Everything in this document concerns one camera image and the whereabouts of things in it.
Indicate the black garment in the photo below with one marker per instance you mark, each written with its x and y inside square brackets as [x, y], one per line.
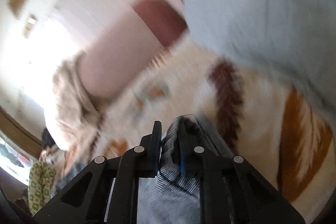
[47, 140]

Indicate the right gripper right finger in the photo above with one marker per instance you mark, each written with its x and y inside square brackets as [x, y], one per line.
[231, 190]

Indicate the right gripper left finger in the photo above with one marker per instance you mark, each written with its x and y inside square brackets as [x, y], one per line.
[106, 190]

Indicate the pink cylindrical bolster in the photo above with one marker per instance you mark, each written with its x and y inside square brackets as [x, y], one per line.
[125, 49]

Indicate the grey denim jeans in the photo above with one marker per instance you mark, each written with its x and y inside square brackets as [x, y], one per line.
[169, 197]

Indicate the leaf pattern bed blanket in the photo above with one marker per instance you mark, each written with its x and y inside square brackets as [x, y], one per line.
[269, 124]

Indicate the cream floral pillow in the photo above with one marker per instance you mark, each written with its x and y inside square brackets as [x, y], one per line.
[72, 114]

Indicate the brown wooden window frame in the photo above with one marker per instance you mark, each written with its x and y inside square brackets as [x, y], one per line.
[20, 136]

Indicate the beige wall switch plate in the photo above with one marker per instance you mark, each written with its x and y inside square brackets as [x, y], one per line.
[31, 22]

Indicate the green patterned rolled quilt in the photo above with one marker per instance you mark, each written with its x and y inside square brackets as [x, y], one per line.
[41, 181]

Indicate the light blue quilted pillow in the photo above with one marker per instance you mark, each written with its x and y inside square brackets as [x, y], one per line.
[291, 39]

